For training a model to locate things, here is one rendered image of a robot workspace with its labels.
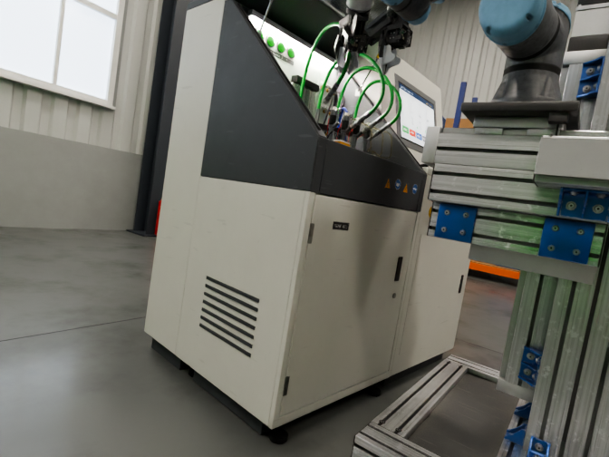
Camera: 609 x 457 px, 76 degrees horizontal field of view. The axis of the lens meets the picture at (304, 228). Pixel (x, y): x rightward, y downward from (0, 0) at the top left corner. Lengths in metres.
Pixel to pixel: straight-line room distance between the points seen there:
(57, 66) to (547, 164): 4.86
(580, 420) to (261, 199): 1.02
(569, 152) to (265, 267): 0.84
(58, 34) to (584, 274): 5.01
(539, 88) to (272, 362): 0.99
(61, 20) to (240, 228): 4.23
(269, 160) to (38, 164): 4.01
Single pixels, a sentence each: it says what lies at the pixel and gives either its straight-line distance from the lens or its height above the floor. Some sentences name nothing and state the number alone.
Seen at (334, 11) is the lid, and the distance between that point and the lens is 1.87.
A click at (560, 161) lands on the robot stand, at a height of 0.91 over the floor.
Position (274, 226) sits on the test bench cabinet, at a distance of 1.21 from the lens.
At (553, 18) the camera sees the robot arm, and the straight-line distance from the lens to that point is 1.01.
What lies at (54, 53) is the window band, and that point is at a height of 1.86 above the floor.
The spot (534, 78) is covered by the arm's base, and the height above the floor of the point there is 1.10.
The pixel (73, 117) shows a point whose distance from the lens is 5.24.
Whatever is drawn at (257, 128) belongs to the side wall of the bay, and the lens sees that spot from 1.33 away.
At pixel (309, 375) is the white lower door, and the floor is 0.21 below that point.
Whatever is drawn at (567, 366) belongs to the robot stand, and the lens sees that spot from 1.18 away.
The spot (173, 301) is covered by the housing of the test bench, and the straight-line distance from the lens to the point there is 1.69.
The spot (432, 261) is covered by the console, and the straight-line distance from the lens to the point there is 1.89.
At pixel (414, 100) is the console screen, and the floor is 1.37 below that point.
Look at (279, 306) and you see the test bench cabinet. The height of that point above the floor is 0.44.
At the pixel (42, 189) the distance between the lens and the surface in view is 5.09.
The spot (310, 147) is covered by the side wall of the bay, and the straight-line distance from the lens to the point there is 1.14.
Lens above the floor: 0.76
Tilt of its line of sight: 4 degrees down
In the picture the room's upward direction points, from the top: 9 degrees clockwise
